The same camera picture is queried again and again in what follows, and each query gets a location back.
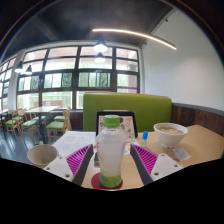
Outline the white printed paper sheet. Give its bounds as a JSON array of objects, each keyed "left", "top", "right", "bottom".
[{"left": 52, "top": 130, "right": 98, "bottom": 158}]

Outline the flat round red coaster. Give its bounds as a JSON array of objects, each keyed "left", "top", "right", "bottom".
[{"left": 90, "top": 171, "right": 124, "bottom": 191}]

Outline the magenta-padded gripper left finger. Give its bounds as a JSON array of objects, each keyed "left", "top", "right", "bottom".
[{"left": 43, "top": 143, "right": 95, "bottom": 187}]

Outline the group of pendant ceiling lamps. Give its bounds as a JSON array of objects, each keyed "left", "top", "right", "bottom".
[{"left": 13, "top": 39, "right": 109, "bottom": 76}]

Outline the long linear ceiling light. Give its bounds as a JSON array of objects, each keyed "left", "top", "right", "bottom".
[{"left": 91, "top": 27, "right": 178, "bottom": 52}]

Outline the white bowl of soup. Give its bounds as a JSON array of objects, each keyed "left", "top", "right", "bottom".
[{"left": 153, "top": 122, "right": 189, "bottom": 149}]

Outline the beige cup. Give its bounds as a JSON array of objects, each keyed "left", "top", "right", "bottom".
[{"left": 26, "top": 141, "right": 60, "bottom": 169}]

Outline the green upholstered booth seat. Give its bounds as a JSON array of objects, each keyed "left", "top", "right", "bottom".
[{"left": 82, "top": 91, "right": 173, "bottom": 134}]

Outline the small white paper slip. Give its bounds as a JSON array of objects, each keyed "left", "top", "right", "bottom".
[{"left": 171, "top": 146, "right": 192, "bottom": 162}]

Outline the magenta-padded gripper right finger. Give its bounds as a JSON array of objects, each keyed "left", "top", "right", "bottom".
[{"left": 129, "top": 143, "right": 184, "bottom": 187}]

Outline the small blue-capped bottle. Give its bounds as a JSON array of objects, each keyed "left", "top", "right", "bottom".
[{"left": 140, "top": 130, "right": 149, "bottom": 148}]

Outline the wooden dining table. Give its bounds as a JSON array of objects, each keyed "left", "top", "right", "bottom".
[{"left": 24, "top": 105, "right": 61, "bottom": 145}]

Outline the clear green-capped drink bottle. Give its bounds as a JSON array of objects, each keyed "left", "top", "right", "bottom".
[{"left": 95, "top": 114, "right": 127, "bottom": 189}]

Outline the group of green-seated wooden chairs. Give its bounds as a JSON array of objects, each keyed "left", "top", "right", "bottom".
[{"left": 0, "top": 106, "right": 73, "bottom": 145}]

